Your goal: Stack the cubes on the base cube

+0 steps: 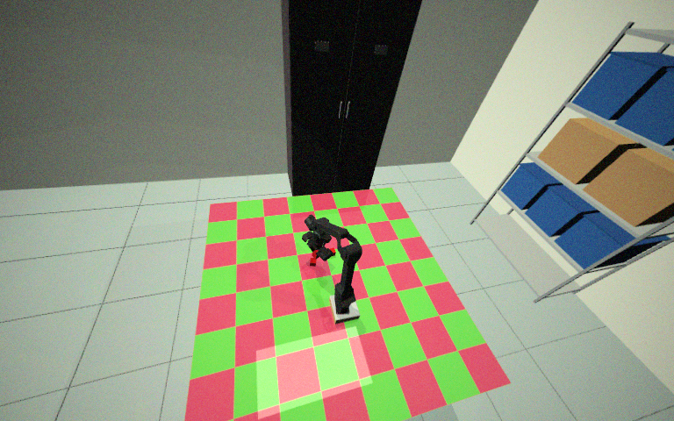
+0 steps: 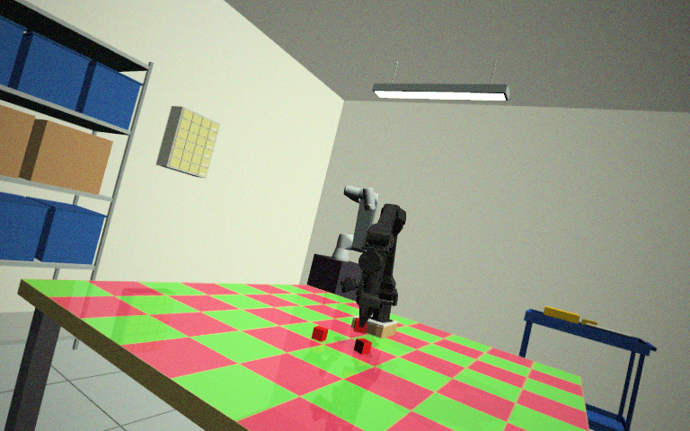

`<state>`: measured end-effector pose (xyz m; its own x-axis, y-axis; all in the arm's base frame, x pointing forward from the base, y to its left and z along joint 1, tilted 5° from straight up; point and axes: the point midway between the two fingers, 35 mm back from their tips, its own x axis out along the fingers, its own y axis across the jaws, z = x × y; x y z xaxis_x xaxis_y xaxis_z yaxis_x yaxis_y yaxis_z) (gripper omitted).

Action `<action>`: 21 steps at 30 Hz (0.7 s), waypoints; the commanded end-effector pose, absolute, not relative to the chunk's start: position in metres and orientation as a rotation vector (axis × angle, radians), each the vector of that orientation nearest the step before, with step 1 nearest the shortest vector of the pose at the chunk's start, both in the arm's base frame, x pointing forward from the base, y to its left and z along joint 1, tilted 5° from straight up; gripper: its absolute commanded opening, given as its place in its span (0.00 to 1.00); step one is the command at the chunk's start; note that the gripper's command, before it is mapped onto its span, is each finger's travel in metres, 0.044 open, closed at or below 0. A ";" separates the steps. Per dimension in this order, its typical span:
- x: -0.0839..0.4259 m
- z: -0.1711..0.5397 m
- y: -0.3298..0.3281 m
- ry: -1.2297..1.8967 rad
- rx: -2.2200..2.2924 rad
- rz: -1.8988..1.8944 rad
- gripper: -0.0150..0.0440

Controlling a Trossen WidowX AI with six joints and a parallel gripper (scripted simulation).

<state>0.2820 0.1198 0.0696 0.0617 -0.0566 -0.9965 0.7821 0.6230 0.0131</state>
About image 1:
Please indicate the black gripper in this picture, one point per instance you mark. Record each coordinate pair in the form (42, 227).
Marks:
(323, 252)

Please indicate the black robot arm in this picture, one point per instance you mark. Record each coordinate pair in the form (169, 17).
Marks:
(344, 293)

